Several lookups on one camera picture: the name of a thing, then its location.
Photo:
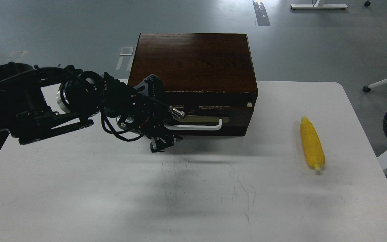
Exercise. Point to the white desk leg base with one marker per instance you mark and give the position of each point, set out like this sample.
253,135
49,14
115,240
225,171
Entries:
318,4

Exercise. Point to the yellow corn cob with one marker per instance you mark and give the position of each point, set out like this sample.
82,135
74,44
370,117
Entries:
311,143

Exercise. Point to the dark wooden drawer cabinet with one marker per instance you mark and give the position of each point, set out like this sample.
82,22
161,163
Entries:
197,69

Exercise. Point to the wooden drawer with white handle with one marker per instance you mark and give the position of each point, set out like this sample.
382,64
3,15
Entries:
213,121

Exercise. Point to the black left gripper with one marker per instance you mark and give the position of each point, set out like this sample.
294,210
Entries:
126,110

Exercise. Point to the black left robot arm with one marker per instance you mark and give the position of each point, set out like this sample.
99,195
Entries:
40,103

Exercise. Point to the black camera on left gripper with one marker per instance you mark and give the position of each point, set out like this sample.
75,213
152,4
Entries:
152,87

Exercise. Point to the white chair leg with caster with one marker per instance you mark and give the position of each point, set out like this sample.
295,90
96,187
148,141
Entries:
368,88

